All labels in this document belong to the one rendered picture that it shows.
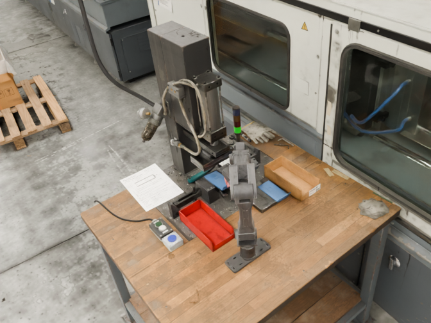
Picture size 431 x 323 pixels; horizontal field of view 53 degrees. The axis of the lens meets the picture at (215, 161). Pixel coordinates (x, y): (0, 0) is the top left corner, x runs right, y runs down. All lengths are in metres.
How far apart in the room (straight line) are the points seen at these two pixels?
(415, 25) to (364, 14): 0.22
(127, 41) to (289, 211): 3.39
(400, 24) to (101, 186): 2.72
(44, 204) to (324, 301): 2.34
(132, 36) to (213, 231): 3.38
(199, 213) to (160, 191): 0.27
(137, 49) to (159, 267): 3.52
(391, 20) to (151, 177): 1.32
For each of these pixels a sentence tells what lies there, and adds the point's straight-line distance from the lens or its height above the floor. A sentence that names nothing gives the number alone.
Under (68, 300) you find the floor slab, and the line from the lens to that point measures 3.06.
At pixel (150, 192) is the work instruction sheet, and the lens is 2.18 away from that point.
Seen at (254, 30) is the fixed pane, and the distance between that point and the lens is 2.53.
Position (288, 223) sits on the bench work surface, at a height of 0.90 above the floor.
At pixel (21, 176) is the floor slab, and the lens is 4.21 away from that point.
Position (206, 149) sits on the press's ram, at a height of 1.17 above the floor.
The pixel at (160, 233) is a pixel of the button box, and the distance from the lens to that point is 1.93.
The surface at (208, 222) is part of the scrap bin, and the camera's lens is 1.97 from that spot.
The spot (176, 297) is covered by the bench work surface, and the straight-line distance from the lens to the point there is 1.75.
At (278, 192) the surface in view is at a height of 0.92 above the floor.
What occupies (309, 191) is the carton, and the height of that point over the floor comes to 0.93.
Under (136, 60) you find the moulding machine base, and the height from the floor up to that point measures 0.27.
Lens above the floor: 2.33
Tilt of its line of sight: 38 degrees down
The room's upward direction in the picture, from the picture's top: 7 degrees counter-clockwise
